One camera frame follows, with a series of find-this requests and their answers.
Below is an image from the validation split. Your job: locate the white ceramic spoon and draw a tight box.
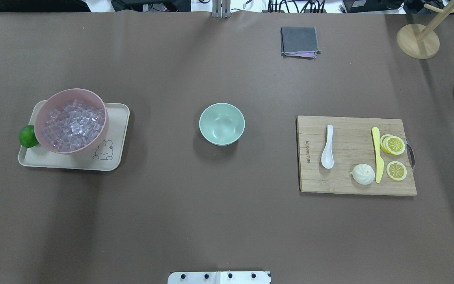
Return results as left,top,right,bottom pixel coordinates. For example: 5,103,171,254
321,124,335,169

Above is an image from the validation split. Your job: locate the mint green bowl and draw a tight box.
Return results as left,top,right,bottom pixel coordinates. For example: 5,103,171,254
199,103,246,147

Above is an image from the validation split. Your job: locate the pink bowl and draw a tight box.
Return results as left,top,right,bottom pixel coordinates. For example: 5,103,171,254
33,88,109,155

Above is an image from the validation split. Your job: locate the pile of clear ice cubes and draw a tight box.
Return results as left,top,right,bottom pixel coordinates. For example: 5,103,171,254
40,99,108,153

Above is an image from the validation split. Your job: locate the cream rabbit tray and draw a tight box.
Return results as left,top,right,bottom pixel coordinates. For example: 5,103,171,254
18,103,130,171

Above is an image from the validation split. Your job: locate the grey folded cloth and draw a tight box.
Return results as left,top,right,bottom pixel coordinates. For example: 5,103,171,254
280,26,322,59

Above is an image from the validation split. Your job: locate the bamboo cutting board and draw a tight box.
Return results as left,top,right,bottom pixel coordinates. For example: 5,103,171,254
296,116,417,196

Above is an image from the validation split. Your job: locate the white steamed bun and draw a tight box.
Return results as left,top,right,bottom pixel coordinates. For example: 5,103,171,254
351,163,376,185

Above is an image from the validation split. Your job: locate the yellow plastic knife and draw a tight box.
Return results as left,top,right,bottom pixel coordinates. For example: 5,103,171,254
371,127,384,183

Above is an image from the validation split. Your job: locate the lower lemon slice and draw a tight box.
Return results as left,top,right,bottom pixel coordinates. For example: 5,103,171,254
386,161,407,181

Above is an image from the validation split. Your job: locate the green lime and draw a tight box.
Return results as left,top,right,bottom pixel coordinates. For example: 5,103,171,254
19,125,39,148

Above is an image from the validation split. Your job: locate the wooden mug tree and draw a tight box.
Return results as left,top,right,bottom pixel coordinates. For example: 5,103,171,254
396,0,454,60

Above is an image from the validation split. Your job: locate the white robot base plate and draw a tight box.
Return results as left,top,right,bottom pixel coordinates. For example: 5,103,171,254
167,270,272,284

